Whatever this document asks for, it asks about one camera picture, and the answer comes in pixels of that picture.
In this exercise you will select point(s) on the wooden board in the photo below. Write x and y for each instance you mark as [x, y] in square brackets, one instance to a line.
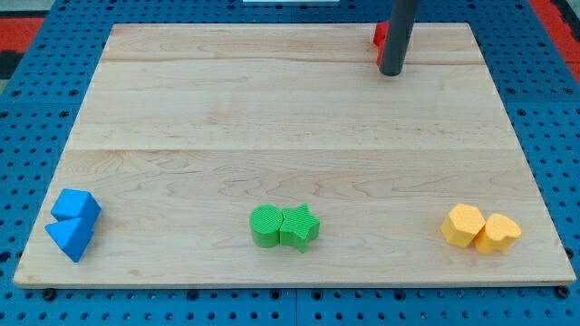
[186, 128]

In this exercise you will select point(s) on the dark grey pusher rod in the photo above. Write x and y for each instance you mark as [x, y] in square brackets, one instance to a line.
[402, 19]

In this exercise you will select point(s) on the red block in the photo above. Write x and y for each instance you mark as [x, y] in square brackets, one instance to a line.
[379, 39]

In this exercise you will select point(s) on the blue triangle block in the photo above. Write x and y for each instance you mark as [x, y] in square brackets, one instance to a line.
[72, 237]

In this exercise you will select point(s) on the green cylinder block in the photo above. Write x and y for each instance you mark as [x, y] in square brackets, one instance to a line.
[265, 222]

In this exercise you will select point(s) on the yellow heart block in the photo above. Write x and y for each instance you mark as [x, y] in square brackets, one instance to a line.
[498, 234]

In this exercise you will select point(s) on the yellow hexagon block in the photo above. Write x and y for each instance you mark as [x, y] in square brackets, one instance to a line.
[461, 225]

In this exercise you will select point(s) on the green star block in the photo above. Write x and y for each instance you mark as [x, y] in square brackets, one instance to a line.
[299, 227]

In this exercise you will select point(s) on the blue cube block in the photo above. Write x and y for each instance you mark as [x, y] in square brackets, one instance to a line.
[74, 203]

